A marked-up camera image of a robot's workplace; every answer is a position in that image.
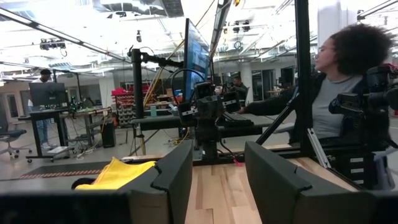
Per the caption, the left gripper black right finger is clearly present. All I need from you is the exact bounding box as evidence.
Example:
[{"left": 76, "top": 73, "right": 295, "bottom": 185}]
[{"left": 244, "top": 141, "right": 398, "bottom": 224}]

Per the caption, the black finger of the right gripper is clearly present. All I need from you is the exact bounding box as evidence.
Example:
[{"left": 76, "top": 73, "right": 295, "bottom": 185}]
[
  {"left": 208, "top": 119, "right": 222, "bottom": 142},
  {"left": 195, "top": 119, "right": 209, "bottom": 142}
]

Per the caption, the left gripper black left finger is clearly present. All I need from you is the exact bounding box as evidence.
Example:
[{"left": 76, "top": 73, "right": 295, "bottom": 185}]
[{"left": 0, "top": 139, "right": 193, "bottom": 224}]

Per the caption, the yellow microfiber towel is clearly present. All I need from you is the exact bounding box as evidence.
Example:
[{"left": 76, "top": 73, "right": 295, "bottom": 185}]
[{"left": 75, "top": 157, "right": 156, "bottom": 190}]

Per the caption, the person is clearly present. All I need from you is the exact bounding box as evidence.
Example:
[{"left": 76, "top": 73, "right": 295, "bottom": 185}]
[
  {"left": 238, "top": 23, "right": 396, "bottom": 147},
  {"left": 27, "top": 68, "right": 60, "bottom": 150},
  {"left": 230, "top": 75, "right": 249, "bottom": 106}
]

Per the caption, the grey desk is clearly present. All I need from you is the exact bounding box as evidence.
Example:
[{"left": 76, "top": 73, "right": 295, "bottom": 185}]
[{"left": 129, "top": 112, "right": 295, "bottom": 140}]

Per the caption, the large blue-lit monitor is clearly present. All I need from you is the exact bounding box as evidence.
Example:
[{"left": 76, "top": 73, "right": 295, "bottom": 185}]
[{"left": 182, "top": 17, "right": 211, "bottom": 103}]

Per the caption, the black drawer unit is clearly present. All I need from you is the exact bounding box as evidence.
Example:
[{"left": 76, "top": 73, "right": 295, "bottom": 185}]
[{"left": 329, "top": 151, "right": 379, "bottom": 190}]

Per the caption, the black computer case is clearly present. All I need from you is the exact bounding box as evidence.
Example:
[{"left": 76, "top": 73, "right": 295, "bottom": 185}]
[{"left": 101, "top": 121, "right": 117, "bottom": 149}]

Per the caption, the red parts bin rack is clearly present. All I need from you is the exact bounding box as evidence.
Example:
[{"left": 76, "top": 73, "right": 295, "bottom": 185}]
[{"left": 111, "top": 86, "right": 138, "bottom": 128}]

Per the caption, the black striped floor mat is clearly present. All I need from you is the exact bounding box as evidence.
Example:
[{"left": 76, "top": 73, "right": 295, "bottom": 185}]
[{"left": 19, "top": 161, "right": 110, "bottom": 181}]

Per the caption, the black wheeled desk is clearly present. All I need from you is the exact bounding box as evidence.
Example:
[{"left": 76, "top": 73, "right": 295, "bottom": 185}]
[{"left": 17, "top": 106, "right": 113, "bottom": 164}]

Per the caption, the black computer monitor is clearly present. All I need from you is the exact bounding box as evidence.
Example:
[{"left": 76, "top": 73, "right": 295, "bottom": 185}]
[{"left": 28, "top": 82, "right": 68, "bottom": 109}]

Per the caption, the blue office chair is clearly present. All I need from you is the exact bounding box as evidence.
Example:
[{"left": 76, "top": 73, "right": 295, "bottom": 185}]
[{"left": 0, "top": 102, "right": 33, "bottom": 159}]

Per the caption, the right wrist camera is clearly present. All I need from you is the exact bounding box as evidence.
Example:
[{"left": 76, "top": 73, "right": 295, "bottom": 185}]
[{"left": 194, "top": 82, "right": 215, "bottom": 100}]

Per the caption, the black right camera cable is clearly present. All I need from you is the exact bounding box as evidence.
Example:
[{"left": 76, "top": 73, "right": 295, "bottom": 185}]
[{"left": 170, "top": 68, "right": 206, "bottom": 104}]

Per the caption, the silver aluminium rail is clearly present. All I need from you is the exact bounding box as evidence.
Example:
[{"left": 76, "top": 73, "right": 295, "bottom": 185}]
[{"left": 307, "top": 127, "right": 333, "bottom": 169}]

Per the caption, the black metal post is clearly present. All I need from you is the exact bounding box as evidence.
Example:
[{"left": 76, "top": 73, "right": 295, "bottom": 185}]
[{"left": 129, "top": 46, "right": 185, "bottom": 119}]

